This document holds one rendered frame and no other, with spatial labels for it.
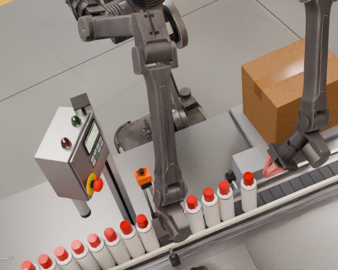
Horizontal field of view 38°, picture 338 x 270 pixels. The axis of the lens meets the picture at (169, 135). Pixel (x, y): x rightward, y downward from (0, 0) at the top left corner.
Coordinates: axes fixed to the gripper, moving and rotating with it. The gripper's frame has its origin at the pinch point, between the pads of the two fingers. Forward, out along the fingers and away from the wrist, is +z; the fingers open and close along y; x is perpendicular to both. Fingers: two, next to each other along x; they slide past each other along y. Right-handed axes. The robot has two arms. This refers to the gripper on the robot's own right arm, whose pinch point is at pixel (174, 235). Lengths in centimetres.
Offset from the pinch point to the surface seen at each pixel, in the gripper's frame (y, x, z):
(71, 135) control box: -16, 13, -46
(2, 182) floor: -79, 130, 102
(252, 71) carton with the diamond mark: 48, 42, -10
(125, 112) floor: 7, 147, 102
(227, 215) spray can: 19.1, 3.8, 8.7
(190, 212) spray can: 7.3, 4.2, -2.4
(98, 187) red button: -14.6, 5.5, -31.7
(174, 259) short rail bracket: -2.5, -2.9, 9.0
